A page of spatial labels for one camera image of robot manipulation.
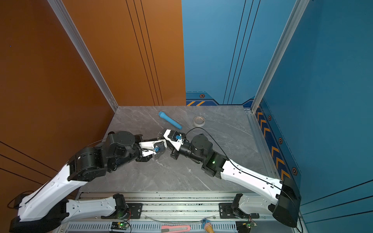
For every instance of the right circuit board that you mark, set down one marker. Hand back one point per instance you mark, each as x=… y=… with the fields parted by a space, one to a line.
x=245 y=227

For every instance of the masking tape roll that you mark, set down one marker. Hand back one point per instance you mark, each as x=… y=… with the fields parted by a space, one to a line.
x=199 y=121

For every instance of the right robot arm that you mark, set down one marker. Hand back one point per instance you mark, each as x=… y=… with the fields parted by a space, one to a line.
x=282 y=197

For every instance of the blue toy microphone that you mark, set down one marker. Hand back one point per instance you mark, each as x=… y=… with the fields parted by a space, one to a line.
x=170 y=120

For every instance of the toy ice cream cone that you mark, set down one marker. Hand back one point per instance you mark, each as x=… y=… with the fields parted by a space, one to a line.
x=207 y=226

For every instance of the left circuit board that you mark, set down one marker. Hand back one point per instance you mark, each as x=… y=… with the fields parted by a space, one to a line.
x=120 y=226

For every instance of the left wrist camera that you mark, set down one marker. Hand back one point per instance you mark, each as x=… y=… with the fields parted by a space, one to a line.
x=147 y=145

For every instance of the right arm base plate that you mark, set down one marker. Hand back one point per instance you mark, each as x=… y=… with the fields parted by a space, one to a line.
x=226 y=211

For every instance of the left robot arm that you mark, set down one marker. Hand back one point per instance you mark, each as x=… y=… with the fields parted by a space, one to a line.
x=47 y=208

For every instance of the circuit board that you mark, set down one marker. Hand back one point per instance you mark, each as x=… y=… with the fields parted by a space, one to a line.
x=120 y=226
x=245 y=227

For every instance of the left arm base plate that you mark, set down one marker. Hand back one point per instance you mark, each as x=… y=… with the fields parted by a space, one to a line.
x=133 y=211

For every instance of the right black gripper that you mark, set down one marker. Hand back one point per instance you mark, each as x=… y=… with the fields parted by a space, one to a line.
x=176 y=153

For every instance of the pink utility knife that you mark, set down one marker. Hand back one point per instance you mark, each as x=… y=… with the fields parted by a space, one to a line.
x=175 y=228

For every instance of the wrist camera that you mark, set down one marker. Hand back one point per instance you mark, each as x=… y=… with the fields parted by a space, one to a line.
x=174 y=138
x=147 y=145

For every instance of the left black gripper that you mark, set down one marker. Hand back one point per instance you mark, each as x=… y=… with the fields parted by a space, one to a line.
x=144 y=159

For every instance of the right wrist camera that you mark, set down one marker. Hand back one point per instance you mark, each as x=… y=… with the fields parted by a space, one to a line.
x=174 y=138

